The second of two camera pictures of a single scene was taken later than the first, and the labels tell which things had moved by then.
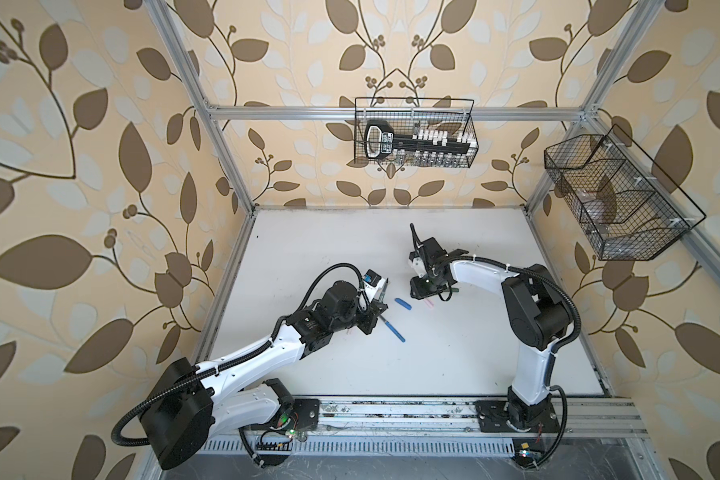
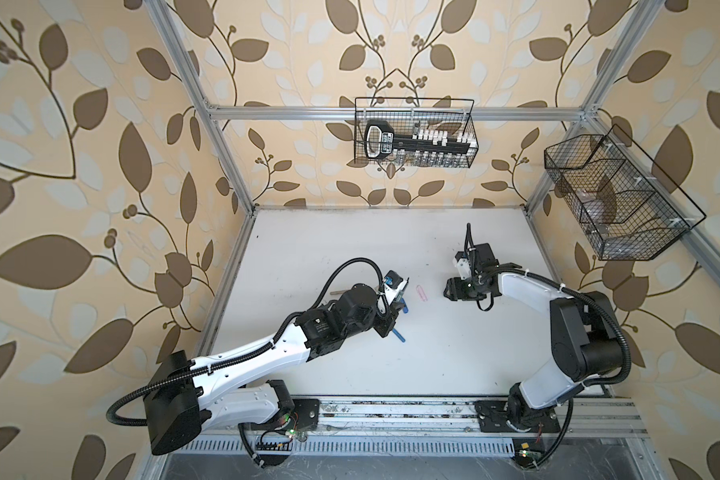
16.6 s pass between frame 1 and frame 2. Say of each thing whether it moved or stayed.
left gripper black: moved
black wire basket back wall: stayed
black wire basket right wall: stayed
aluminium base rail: stayed
